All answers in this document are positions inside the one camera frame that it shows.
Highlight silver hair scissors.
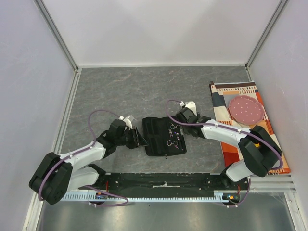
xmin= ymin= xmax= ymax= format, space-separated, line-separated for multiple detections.
xmin=167 ymin=140 xmax=179 ymax=149

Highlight silver thinning scissors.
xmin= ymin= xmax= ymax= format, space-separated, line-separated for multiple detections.
xmin=169 ymin=122 xmax=180 ymax=130

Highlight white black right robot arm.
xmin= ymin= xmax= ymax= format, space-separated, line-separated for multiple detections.
xmin=176 ymin=107 xmax=283 ymax=190

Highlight black zip tool case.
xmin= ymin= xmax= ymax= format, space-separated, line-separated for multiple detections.
xmin=142 ymin=117 xmax=187 ymax=158

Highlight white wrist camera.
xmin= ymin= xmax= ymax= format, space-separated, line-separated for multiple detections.
xmin=179 ymin=101 xmax=197 ymax=116
xmin=118 ymin=115 xmax=134 ymax=129

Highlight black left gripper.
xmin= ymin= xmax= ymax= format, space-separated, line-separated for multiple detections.
xmin=115 ymin=126 xmax=149 ymax=149

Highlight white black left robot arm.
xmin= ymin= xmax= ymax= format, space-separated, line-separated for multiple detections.
xmin=29 ymin=117 xmax=148 ymax=205

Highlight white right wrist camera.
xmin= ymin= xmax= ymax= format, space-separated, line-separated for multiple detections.
xmin=179 ymin=101 xmax=197 ymax=116

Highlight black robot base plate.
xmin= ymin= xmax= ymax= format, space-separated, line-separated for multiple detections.
xmin=93 ymin=173 xmax=248 ymax=192

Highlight light blue cable duct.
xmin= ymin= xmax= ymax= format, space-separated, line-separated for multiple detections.
xmin=61 ymin=190 xmax=236 ymax=203

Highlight aluminium frame post right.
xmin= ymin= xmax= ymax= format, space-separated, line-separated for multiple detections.
xmin=245 ymin=0 xmax=289 ymax=71

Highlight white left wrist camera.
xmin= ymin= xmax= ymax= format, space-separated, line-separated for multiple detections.
xmin=118 ymin=115 xmax=134 ymax=129

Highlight pink dotted plate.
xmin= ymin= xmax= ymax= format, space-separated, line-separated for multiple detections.
xmin=228 ymin=95 xmax=265 ymax=125

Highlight aluminium frame post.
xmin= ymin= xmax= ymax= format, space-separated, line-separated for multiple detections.
xmin=245 ymin=0 xmax=289 ymax=71
xmin=33 ymin=0 xmax=80 ymax=73

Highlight aluminium frame post left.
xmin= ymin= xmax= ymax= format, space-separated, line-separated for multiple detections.
xmin=33 ymin=0 xmax=80 ymax=73

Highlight colourful patterned cloth mat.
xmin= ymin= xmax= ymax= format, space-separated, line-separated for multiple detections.
xmin=210 ymin=81 xmax=291 ymax=175

